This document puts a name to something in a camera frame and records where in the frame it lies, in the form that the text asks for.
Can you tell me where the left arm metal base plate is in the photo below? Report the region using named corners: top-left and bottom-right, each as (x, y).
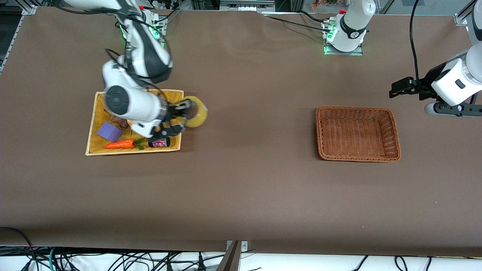
top-left (324, 21), bottom-right (364, 56)

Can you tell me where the metal mount post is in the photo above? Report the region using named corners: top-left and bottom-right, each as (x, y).
top-left (217, 240), bottom-right (249, 271)

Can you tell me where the brown toy figure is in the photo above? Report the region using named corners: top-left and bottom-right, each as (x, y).
top-left (110, 116), bottom-right (129, 130)

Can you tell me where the purple block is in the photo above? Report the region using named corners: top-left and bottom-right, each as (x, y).
top-left (97, 122), bottom-right (123, 143)

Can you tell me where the brown table cover sheet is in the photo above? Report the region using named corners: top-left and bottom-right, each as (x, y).
top-left (0, 6), bottom-right (482, 258)

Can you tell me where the yellow packing tape roll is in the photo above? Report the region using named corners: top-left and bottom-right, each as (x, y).
top-left (182, 96), bottom-right (209, 128)

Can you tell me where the aluminium corner profile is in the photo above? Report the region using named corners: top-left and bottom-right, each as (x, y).
top-left (454, 0), bottom-right (477, 26)

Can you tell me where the brown wicker basket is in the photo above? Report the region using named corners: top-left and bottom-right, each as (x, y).
top-left (316, 106), bottom-right (401, 163)

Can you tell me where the yellow wicker basket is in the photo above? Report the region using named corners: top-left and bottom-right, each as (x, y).
top-left (85, 89), bottom-right (184, 156)

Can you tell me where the orange toy carrot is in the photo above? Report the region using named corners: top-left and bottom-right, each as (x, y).
top-left (103, 138), bottom-right (146, 151)

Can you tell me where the aluminium frame bar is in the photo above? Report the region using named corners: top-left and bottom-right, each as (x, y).
top-left (220, 0), bottom-right (276, 12)

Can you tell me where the aluminium side rail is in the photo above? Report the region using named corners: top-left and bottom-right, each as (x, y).
top-left (0, 6), bottom-right (37, 73)

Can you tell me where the black cable on table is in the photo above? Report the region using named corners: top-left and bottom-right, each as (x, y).
top-left (297, 11), bottom-right (332, 24)
top-left (264, 14), bottom-right (332, 33)

